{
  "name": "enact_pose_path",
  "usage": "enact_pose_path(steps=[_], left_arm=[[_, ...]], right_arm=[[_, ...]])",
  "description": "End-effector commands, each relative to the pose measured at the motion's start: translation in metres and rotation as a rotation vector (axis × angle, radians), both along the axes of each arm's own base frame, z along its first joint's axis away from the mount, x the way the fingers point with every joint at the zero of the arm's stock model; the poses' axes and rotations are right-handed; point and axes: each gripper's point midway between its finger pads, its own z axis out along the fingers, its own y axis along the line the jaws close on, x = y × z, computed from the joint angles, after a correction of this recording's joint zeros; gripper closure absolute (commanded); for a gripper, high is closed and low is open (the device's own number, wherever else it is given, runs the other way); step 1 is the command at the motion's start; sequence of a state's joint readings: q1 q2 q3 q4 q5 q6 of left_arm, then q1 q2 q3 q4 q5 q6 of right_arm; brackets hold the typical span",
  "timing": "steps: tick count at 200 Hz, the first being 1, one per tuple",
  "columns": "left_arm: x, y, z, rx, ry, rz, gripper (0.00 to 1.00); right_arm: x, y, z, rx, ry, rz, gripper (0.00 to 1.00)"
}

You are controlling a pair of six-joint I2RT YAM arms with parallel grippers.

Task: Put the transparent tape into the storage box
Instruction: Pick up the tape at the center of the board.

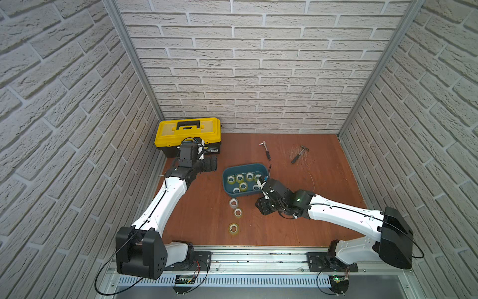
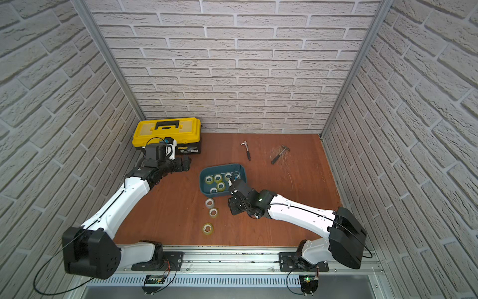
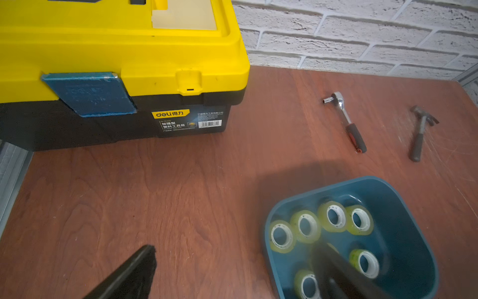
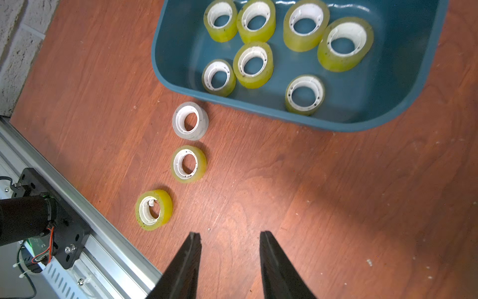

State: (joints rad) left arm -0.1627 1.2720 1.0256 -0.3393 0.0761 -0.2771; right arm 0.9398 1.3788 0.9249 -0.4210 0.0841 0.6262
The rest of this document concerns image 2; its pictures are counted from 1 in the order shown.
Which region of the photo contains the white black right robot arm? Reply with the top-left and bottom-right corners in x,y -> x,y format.
228,179 -> 367,270

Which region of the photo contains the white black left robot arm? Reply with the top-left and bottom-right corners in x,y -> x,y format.
62,138 -> 191,279

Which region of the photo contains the teal plastic storage box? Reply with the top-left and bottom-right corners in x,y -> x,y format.
200,163 -> 247,198

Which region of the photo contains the yellow black toolbox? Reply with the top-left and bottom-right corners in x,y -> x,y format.
132,117 -> 202,155

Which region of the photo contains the red black ratchet wrench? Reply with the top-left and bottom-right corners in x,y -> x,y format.
241,141 -> 251,161

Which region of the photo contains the right circuit board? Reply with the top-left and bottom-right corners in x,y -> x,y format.
299,275 -> 319,295

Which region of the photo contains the left green circuit board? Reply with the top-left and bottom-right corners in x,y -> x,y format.
144,275 -> 169,287

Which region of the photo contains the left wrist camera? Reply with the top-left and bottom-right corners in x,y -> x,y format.
163,137 -> 177,160

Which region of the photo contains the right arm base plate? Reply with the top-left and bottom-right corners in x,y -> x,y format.
278,252 -> 329,272

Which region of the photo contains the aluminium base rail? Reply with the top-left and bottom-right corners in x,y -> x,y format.
89,245 -> 384,293

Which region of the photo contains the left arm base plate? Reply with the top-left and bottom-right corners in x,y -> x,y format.
161,251 -> 184,272

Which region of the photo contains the left corner aluminium post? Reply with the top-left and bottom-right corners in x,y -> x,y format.
72,0 -> 146,120

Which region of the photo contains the corner aluminium post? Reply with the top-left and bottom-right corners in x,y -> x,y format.
320,0 -> 393,138
72,0 -> 146,120

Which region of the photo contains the right corner aluminium post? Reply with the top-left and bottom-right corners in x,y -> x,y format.
320,0 -> 393,138

